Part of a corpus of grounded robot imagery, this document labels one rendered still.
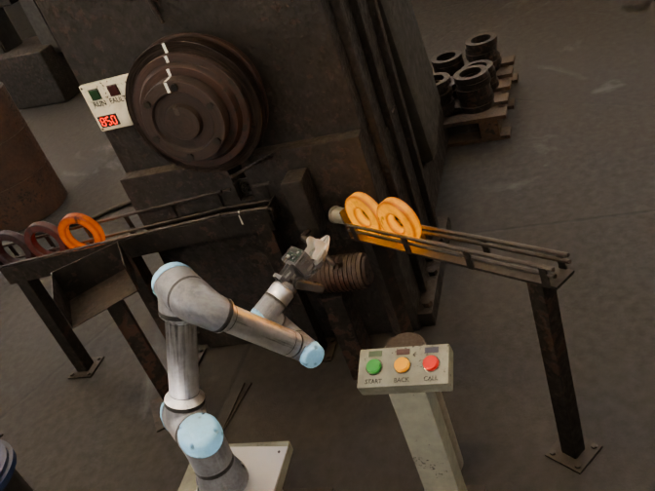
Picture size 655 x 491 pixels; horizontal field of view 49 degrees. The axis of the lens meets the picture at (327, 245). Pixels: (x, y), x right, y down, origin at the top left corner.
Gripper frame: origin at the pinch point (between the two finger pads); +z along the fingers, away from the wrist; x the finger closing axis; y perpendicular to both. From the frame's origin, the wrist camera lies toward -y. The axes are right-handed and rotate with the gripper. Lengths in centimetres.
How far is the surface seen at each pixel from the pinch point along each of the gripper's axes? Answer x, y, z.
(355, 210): 2.0, -3.6, 14.4
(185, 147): 47, 33, 0
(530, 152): 52, -118, 133
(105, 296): 74, 5, -52
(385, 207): -14.4, 2.0, 15.7
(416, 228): -24.1, -4.0, 15.0
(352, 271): 6.3, -22.3, 2.0
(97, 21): 80, 70, 17
